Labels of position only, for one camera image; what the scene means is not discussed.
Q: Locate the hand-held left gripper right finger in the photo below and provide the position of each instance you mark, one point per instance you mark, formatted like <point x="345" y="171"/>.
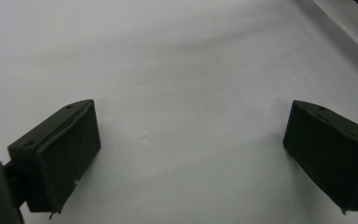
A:
<point x="332" y="155"/>

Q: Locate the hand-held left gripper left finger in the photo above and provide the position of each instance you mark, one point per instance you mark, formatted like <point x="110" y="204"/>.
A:
<point x="59" y="155"/>

